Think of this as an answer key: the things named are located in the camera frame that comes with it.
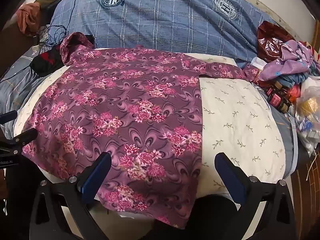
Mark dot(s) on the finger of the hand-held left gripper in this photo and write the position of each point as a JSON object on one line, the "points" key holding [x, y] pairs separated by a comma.
{"points": [[25, 136], [7, 117]]}

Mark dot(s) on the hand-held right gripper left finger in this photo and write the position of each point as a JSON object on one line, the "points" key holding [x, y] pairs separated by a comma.
{"points": [[96, 177]]}

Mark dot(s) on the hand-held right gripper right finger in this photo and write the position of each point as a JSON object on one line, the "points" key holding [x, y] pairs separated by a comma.
{"points": [[231, 180]]}

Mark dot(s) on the purple floral shirt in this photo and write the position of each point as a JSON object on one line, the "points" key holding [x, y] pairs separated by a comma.
{"points": [[125, 105]]}

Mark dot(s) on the grey striped pillow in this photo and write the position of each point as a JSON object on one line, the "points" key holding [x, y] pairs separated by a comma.
{"points": [[17, 85]]}

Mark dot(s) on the black and red cloth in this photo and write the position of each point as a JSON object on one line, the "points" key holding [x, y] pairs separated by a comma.
{"points": [[46, 60]]}

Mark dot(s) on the grey bedding edge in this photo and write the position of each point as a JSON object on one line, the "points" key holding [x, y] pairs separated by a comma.
{"points": [[287, 135]]}

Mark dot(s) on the dark wooden headboard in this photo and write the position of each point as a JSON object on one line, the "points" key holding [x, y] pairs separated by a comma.
{"points": [[10, 42]]}

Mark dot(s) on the orange cloth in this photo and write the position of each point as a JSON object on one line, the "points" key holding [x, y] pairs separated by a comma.
{"points": [[28, 17]]}

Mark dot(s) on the clear plastic bag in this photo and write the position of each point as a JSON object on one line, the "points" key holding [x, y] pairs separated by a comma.
{"points": [[308, 110]]}

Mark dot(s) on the blue cloth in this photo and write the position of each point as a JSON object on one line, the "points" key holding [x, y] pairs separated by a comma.
{"points": [[296, 77]]}

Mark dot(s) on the lilac cloth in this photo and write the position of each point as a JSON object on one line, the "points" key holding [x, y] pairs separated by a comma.
{"points": [[287, 60]]}

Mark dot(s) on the red plastic bag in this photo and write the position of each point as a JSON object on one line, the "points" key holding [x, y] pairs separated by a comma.
{"points": [[268, 42]]}

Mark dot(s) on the blue plaid quilt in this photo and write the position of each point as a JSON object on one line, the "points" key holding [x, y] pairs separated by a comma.
{"points": [[162, 25]]}

